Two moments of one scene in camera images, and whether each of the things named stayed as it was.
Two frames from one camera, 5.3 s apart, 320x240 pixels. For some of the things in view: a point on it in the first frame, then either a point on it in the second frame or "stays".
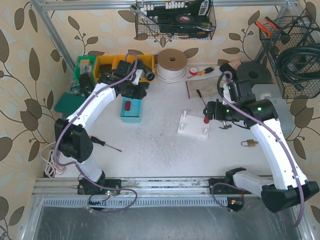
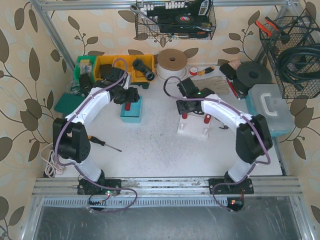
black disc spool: x=255 y=72 stays
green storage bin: x=85 y=64 stays
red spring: x=206 y=120 stays
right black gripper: x=212 y=113 -> x=185 y=107
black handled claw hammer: x=225 y=126 stays
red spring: x=127 y=105 -> x=184 y=115
